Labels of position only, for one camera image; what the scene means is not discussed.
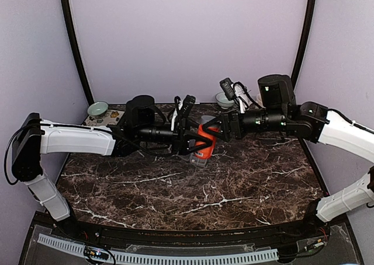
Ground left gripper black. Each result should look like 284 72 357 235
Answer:
137 117 213 156

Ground clear plastic pill organizer box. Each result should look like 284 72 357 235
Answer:
179 154 209 168

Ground red pill bottle grey cap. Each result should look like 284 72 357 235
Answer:
192 123 220 161

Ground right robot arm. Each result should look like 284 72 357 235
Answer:
202 74 373 238

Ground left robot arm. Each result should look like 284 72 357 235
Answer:
5 95 213 239

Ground white ceramic bowl back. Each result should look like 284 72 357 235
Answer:
215 92 235 109

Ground cream ceramic mug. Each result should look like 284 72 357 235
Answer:
256 94 262 106

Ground patterned coaster mat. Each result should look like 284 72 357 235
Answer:
82 110 124 127

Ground green ceramic bowl left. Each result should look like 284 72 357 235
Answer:
87 101 109 120

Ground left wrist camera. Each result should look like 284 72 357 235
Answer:
171 95 196 131

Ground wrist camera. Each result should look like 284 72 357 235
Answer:
171 95 196 131
219 77 255 114

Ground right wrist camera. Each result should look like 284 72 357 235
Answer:
219 77 255 114

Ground white slotted cable duct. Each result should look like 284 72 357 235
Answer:
37 233 279 264

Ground black front rail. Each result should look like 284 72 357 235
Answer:
29 212 351 251

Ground right black corner post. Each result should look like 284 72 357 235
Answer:
291 0 316 88

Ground black corner post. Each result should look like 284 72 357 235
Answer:
60 0 94 105
291 0 316 88

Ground left black corner post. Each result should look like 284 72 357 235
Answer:
60 0 94 105

